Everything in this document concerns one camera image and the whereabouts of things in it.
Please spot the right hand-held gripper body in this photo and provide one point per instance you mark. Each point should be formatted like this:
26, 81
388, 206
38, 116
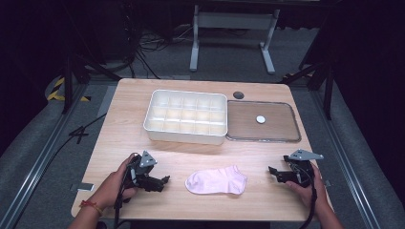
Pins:
301, 170

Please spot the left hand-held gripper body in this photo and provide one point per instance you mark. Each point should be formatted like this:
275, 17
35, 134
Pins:
144, 171

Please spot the pink sock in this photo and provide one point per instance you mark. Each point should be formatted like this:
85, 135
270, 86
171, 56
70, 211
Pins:
216, 181

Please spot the person's right hand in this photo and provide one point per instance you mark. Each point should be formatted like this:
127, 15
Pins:
313, 194

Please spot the person's left hand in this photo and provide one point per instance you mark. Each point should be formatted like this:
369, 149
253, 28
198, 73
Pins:
114, 186

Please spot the clear plastic box lid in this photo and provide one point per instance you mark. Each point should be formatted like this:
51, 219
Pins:
262, 127

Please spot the white divided storage box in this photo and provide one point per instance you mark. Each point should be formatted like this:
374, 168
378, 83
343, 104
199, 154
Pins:
186, 117

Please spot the black metal stand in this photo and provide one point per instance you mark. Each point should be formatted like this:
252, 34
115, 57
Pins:
328, 92
67, 86

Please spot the grey round table grommet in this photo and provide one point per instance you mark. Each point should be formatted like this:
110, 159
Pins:
238, 95

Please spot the yellow black striped floor tape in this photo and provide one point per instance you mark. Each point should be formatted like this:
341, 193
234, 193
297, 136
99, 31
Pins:
57, 94

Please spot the aluminium floor rail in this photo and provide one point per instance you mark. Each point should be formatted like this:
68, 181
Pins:
347, 159
38, 165

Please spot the white metal desk frame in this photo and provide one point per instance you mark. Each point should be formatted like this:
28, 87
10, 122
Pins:
234, 20

